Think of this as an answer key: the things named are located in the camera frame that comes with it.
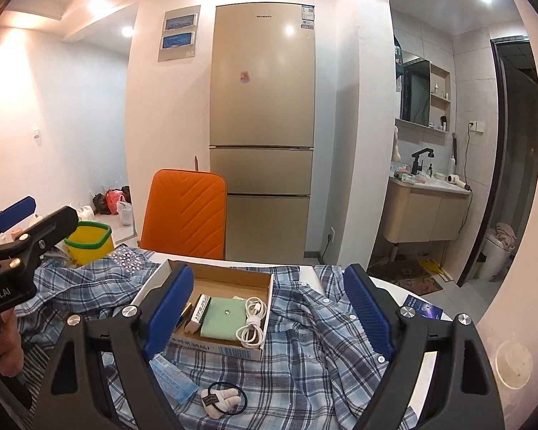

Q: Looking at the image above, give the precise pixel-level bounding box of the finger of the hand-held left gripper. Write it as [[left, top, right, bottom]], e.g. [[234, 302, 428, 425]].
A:
[[0, 206, 79, 274], [0, 196, 37, 247]]

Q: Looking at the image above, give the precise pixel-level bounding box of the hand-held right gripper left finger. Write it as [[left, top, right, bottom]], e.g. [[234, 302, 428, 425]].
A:
[[38, 261, 194, 430]]

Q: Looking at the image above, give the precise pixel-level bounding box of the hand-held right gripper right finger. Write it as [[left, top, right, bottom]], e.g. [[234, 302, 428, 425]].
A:
[[344, 263, 503, 430]]

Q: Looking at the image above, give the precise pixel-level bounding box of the red cigarette pack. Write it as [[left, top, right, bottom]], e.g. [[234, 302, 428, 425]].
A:
[[188, 293, 212, 334]]

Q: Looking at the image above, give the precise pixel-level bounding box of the green snap pouch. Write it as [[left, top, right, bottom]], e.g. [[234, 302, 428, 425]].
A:
[[200, 298, 244, 341]]

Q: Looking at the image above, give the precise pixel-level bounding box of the cardboard box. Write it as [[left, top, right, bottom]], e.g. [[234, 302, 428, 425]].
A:
[[132, 260, 274, 362]]

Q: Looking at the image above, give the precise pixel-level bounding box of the white cable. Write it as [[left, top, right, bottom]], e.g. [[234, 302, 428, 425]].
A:
[[235, 296, 267, 349]]

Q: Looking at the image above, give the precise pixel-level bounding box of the person's left hand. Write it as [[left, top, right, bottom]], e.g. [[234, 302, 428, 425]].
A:
[[0, 308, 25, 378]]

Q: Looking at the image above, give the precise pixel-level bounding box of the yellow bin green rim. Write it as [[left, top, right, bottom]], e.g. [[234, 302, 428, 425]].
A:
[[64, 221, 114, 266]]

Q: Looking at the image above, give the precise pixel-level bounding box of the patterned bath mat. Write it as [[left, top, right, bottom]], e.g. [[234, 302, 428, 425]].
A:
[[372, 255, 444, 296]]

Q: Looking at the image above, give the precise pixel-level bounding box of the dark blue card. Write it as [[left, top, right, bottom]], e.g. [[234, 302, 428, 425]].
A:
[[402, 296, 444, 321]]

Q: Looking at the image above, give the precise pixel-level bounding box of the red plastic bag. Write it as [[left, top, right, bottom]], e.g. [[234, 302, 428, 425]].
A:
[[105, 189, 125, 215]]

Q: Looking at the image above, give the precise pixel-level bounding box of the blue sparkly patterned cloth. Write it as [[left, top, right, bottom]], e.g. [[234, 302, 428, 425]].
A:
[[110, 246, 155, 272]]

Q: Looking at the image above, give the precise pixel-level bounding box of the light blue plastic packet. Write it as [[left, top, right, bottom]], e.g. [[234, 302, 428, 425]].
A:
[[151, 354, 198, 403]]

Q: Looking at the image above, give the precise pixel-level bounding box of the blue plaid shirt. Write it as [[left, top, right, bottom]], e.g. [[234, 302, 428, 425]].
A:
[[15, 245, 417, 430]]

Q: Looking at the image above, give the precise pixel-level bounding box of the orange chair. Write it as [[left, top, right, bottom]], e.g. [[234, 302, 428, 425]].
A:
[[141, 169, 228, 261]]

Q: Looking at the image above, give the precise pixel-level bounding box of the beige bathroom vanity cabinet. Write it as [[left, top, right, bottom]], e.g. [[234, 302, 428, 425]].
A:
[[382, 177, 471, 243]]

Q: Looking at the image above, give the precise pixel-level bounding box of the white trash can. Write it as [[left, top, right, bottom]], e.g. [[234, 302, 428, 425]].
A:
[[475, 223, 516, 281]]

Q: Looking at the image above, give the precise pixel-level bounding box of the clear suction hook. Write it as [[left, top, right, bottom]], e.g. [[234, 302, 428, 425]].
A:
[[495, 339, 533, 390]]

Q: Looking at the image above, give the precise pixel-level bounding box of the black faucet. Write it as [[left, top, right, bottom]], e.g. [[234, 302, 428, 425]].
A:
[[411, 148, 435, 175]]

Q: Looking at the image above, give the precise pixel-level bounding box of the beige refrigerator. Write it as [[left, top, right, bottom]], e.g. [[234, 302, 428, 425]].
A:
[[207, 2, 317, 264]]

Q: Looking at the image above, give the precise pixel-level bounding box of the bathroom mirror cabinet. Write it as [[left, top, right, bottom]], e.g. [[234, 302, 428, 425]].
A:
[[395, 52, 452, 133]]

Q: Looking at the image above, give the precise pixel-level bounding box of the black hair tie white plush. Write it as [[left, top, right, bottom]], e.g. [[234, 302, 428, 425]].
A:
[[200, 382, 248, 417]]

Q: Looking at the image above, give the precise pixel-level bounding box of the dark door frame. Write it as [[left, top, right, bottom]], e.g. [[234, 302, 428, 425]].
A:
[[457, 36, 538, 287]]

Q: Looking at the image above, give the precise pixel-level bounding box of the grey wall electrical panel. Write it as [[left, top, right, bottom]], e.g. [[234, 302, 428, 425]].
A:
[[158, 5, 201, 62]]

